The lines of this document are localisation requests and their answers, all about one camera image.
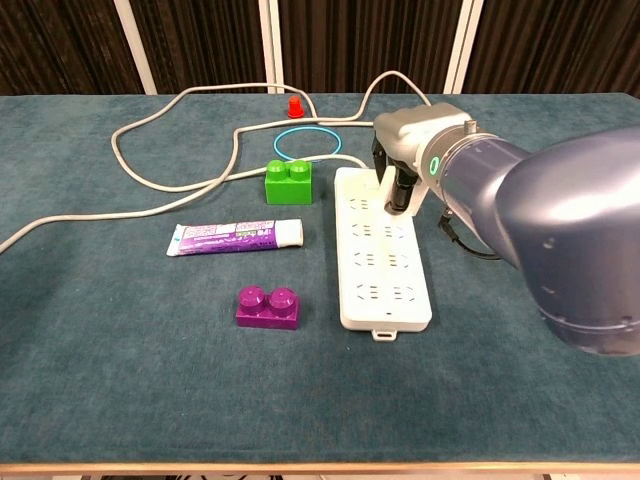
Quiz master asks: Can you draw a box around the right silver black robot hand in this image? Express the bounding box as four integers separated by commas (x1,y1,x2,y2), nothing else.
371,102,476,217

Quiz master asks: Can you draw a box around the white power adapter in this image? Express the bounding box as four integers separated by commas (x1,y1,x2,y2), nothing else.
375,167,430,218

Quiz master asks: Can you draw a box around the white power strip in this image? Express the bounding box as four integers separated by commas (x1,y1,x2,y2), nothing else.
333,166,434,342

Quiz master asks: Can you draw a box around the dark slatted divider panel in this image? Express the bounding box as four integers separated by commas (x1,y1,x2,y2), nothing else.
0,0,157,96
452,0,640,99
127,0,284,96
269,0,484,96

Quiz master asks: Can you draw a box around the green toy brick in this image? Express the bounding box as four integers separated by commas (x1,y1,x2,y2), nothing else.
264,159,314,206

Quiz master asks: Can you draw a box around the purple white toothpaste tube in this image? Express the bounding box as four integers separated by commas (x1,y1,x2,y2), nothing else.
166,218,305,258

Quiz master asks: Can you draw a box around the purple toy brick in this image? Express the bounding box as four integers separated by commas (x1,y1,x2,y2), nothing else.
234,284,302,331

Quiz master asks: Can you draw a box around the teal table mat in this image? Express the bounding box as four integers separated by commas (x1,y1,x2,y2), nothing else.
0,92,640,466

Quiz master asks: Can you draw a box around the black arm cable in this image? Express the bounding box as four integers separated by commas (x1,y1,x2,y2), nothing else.
438,209,501,261

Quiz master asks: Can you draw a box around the thin blue ring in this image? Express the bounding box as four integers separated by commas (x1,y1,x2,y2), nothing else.
272,126,343,164

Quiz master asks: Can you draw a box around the white power strip cable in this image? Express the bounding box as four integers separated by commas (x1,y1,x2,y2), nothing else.
0,69,434,255

